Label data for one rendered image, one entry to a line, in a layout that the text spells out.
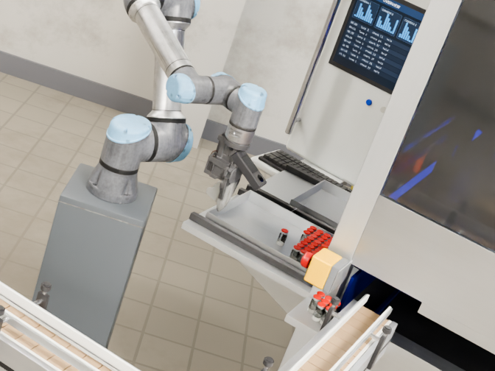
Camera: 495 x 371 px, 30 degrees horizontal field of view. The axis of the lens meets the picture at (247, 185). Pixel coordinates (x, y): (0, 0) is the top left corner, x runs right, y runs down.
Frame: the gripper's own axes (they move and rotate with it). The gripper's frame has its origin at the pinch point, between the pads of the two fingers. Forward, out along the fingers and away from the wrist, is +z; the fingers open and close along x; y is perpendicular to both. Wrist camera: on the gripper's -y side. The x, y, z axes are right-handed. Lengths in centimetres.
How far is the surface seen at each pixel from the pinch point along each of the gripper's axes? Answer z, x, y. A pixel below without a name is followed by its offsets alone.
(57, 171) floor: 91, -133, 141
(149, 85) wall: 70, -238, 163
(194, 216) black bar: 2.3, 8.1, 3.7
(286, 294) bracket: 12.3, 2.5, -26.7
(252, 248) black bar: 2.2, 8.1, -15.0
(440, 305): -11, 12, -65
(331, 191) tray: 3, -54, -13
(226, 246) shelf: 3.9, 10.9, -9.0
